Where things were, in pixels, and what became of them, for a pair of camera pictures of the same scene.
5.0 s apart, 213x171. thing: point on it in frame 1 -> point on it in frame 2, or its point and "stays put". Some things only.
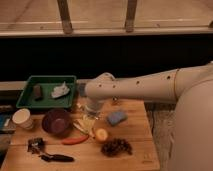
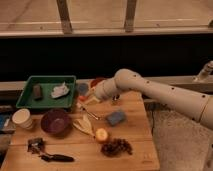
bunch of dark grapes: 116,147 stays put
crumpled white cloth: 60,90 stays put
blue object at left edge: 3,119 stays put
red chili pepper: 75,140 -> 82,98
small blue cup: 82,89 stays put
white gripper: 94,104 -> 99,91
